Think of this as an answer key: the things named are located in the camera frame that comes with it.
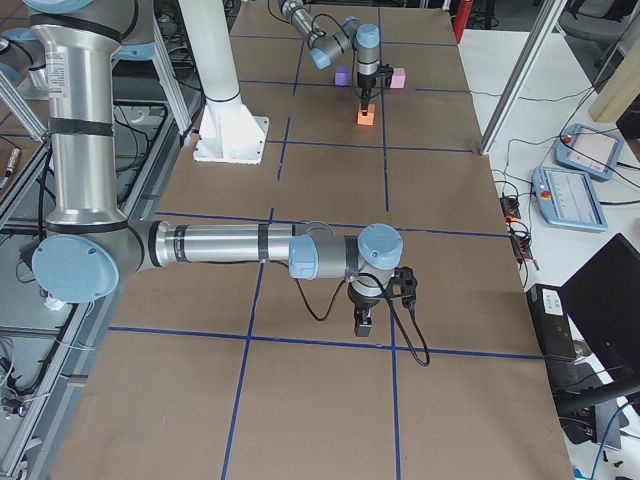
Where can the aluminium side frame rail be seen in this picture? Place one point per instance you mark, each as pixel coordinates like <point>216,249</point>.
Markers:
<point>49,346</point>

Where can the pink foam cube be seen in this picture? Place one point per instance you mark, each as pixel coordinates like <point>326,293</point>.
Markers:
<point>398,78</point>

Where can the aluminium frame post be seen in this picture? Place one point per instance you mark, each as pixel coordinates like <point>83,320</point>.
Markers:
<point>542,28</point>

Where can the purple foam cube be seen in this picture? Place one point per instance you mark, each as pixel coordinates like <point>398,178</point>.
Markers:
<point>342,75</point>

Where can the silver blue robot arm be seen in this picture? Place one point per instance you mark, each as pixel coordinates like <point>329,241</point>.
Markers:
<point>352,34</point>
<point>90,245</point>

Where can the near blue teach pendant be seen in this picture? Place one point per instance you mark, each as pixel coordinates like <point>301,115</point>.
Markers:
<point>567,199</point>

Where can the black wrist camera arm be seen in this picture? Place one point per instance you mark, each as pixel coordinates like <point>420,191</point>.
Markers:
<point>403,285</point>
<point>384,75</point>

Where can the red cylinder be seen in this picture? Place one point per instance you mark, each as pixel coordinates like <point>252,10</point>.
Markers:
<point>461,18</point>

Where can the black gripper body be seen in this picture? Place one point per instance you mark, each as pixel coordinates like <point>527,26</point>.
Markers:
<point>361,303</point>
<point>366,85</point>

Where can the far blue teach pendant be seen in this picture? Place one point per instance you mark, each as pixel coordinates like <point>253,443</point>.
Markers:
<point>587,149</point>

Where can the black laptop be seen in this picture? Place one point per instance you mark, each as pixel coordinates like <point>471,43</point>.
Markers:
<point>602,300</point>

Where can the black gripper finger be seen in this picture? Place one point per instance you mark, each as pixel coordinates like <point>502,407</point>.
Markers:
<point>365,98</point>
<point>362,322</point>

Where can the orange foam cube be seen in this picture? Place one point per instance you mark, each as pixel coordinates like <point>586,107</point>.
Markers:
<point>366,117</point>

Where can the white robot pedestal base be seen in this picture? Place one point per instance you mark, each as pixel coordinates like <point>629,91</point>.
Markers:
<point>229,133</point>

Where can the blue teach pendant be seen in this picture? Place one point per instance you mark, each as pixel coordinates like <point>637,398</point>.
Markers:
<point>567,199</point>
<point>587,149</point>

